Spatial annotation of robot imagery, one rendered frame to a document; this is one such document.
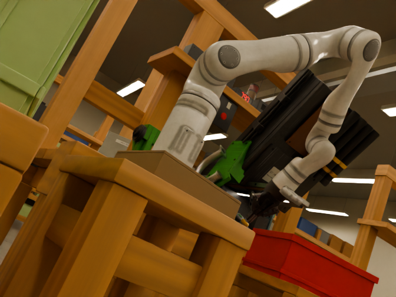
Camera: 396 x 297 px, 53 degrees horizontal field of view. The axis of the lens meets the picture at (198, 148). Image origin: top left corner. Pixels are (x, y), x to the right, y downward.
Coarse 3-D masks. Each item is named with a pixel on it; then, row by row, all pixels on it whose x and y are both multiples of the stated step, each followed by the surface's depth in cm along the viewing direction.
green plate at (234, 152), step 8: (232, 144) 165; (240, 144) 161; (248, 144) 157; (232, 152) 160; (240, 152) 156; (224, 160) 160; (232, 160) 156; (240, 160) 157; (216, 168) 159; (224, 168) 155; (232, 168) 153; (240, 168) 157; (208, 176) 159; (232, 176) 155; (240, 176) 157
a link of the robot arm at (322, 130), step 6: (318, 120) 116; (318, 126) 116; (324, 126) 114; (330, 126) 113; (336, 126) 114; (312, 132) 120; (318, 132) 119; (324, 132) 119; (330, 132) 114; (336, 132) 115; (306, 138) 122; (312, 138) 120; (318, 138) 118; (324, 138) 118; (306, 144) 121; (312, 144) 118; (306, 150) 123
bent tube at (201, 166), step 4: (220, 144) 163; (220, 148) 160; (216, 152) 162; (220, 152) 159; (224, 152) 163; (208, 156) 164; (212, 156) 162; (216, 156) 161; (220, 156) 161; (224, 156) 160; (204, 160) 163; (208, 160) 163; (212, 160) 162; (200, 164) 163; (204, 164) 163; (208, 164) 164; (196, 168) 163; (200, 168) 162; (204, 168) 164; (200, 172) 162
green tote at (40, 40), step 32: (0, 0) 28; (32, 0) 29; (64, 0) 30; (96, 0) 35; (0, 32) 28; (32, 32) 29; (64, 32) 30; (0, 64) 27; (32, 64) 28; (0, 96) 27; (32, 96) 28
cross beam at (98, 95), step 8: (88, 88) 168; (96, 88) 170; (104, 88) 172; (88, 96) 168; (96, 96) 170; (104, 96) 172; (112, 96) 174; (96, 104) 170; (104, 104) 172; (112, 104) 174; (120, 104) 176; (128, 104) 179; (104, 112) 176; (112, 112) 174; (120, 112) 176; (128, 112) 179; (136, 112) 181; (120, 120) 178; (128, 120) 179; (136, 120) 181; (200, 152) 200; (200, 160) 201
